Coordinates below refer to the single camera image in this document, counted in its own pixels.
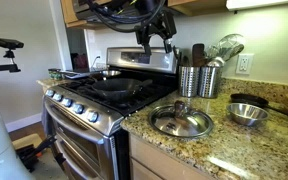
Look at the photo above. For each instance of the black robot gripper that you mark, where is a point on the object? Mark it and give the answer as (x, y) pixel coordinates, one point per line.
(164, 26)

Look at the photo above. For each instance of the glass lid with steel rim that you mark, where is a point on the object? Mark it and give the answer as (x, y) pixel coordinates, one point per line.
(181, 121)

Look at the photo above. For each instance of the black wok pan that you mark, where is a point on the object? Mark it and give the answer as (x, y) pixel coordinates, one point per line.
(119, 88)

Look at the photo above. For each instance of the black frying pan on counter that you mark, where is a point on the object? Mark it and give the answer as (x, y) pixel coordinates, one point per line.
(254, 100)

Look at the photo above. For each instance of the small jar on left counter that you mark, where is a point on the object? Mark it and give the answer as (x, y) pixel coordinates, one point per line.
(54, 74)

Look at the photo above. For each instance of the wooden counter drawer cabinet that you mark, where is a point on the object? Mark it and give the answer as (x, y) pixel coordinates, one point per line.
(150, 163)

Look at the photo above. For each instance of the left perforated steel utensil holder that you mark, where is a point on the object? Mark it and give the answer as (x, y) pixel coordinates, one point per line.
(188, 81)

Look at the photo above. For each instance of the perforated steel utensil holder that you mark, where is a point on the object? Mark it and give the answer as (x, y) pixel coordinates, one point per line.
(188, 81)
(209, 81)

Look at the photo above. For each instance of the wooden spatula in holder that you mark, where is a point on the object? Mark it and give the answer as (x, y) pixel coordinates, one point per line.
(198, 55)

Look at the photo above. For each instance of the right perforated steel utensil holder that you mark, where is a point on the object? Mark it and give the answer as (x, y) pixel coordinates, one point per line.
(209, 81)

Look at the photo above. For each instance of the clear plastic utensil in holder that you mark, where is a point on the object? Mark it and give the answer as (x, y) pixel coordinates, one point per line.
(228, 47)

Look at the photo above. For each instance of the under-cabinet light fixture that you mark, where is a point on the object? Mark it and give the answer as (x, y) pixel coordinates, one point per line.
(234, 5)

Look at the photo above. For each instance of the wooden upper cabinet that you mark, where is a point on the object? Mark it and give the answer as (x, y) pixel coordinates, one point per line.
(76, 16)

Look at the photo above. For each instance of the stainless steel gas stove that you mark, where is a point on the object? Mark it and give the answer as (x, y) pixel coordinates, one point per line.
(90, 143)

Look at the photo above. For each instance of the small stainless steel bowl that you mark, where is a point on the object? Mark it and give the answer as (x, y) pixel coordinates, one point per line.
(246, 114)

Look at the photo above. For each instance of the black tripod on floor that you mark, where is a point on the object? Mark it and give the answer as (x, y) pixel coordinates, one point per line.
(36, 156)

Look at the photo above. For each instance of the white wall power outlet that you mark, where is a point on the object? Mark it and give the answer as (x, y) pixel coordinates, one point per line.
(244, 64)

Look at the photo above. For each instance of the black camera on mount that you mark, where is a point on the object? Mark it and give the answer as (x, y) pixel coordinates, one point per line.
(10, 45)

